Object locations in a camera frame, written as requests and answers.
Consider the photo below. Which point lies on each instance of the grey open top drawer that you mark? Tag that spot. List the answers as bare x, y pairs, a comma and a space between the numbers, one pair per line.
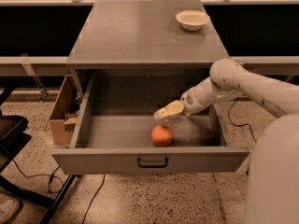
115, 123

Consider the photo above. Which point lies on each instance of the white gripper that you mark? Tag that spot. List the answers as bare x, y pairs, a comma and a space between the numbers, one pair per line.
188, 103

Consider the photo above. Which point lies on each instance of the white ceramic bowl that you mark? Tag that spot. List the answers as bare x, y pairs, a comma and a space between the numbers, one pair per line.
192, 20

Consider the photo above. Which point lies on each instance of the grey metal cabinet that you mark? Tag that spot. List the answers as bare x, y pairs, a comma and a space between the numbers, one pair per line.
136, 34

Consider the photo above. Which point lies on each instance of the orange fruit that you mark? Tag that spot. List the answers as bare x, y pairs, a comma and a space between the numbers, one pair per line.
161, 136

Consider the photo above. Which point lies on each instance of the grey metal railing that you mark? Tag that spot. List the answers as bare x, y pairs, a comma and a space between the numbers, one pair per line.
39, 35

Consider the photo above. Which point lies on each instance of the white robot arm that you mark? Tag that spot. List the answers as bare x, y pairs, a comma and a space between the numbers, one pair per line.
273, 182

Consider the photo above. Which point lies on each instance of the black drawer handle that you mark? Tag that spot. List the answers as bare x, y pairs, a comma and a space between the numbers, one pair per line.
152, 164

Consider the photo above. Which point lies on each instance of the white shoe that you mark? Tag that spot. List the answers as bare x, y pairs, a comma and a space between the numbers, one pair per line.
8, 210

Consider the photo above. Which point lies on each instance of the brown cardboard box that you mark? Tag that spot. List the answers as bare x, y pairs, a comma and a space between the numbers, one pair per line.
64, 115

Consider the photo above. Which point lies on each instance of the black metal cart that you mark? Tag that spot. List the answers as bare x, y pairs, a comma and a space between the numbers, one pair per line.
35, 159

